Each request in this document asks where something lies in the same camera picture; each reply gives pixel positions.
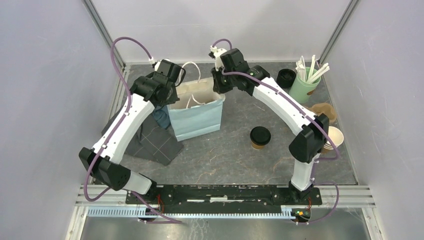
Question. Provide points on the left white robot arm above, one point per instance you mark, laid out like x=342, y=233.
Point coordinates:
x=103, y=160

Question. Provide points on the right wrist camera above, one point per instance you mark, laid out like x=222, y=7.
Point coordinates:
x=215, y=53

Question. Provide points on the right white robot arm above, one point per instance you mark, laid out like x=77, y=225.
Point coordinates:
x=232, y=71

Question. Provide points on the white wrapped straws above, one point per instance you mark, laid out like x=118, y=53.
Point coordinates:
x=314, y=72

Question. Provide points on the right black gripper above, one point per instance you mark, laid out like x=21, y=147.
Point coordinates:
x=217, y=86

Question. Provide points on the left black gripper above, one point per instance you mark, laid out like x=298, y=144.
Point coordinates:
x=173, y=98

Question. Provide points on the light blue paper bag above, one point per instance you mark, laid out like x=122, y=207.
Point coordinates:
x=199, y=109

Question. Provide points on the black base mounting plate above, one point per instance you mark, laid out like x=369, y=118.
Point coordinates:
x=230, y=198

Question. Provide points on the stack of black lids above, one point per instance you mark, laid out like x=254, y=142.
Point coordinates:
x=286, y=78

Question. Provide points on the stack of paper cups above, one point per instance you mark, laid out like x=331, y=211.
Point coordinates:
x=337, y=138

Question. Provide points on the green cup holder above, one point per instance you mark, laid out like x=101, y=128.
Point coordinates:
x=301, y=90

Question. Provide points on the dark grey checked cloth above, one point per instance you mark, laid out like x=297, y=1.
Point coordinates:
x=153, y=143

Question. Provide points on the brown paper coffee cup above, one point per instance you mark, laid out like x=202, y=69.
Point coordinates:
x=259, y=144

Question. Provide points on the blue crumpled cloth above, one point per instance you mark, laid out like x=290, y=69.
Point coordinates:
x=161, y=116

